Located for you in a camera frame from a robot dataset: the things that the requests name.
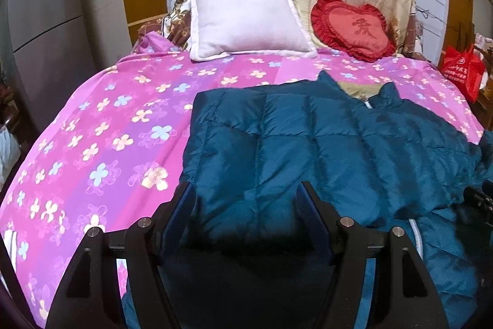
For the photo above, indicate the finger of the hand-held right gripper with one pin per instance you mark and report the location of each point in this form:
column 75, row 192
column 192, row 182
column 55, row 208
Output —
column 481, row 203

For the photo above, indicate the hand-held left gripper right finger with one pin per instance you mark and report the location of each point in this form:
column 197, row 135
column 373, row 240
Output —
column 314, row 221

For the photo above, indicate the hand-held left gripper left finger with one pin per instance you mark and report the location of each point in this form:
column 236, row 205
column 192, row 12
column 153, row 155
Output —
column 180, row 221

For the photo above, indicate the teal quilted down jacket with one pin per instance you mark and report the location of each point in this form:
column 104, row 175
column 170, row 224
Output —
column 308, row 144

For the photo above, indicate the pink floral bed sheet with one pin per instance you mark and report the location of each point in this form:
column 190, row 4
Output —
column 115, row 121

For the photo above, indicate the red shopping bag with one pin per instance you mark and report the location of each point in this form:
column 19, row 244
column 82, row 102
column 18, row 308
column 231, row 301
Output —
column 462, row 70

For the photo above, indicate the white plastic bag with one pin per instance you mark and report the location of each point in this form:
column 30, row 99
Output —
column 8, row 151

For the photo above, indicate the red heart-shaped cushion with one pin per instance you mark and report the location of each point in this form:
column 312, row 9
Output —
column 352, row 28

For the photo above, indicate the brown floral quilt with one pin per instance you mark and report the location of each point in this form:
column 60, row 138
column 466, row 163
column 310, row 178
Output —
column 177, row 24

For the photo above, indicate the white pillow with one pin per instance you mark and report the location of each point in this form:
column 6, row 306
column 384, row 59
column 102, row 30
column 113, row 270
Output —
column 246, row 16

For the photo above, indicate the grey refrigerator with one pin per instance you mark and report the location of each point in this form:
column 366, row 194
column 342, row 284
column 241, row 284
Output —
column 46, row 24

